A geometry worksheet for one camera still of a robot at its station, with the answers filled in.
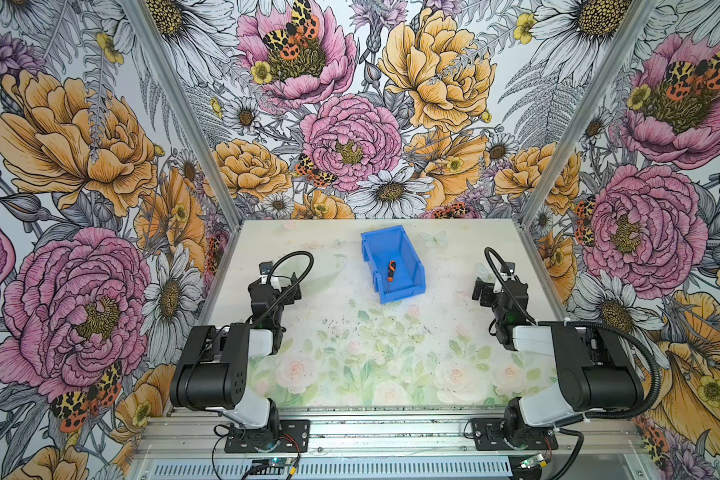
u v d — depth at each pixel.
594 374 0.45
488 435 0.74
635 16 0.72
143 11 0.71
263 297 0.72
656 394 0.41
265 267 0.79
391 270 1.05
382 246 1.12
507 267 0.79
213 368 0.46
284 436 0.73
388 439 0.76
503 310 0.76
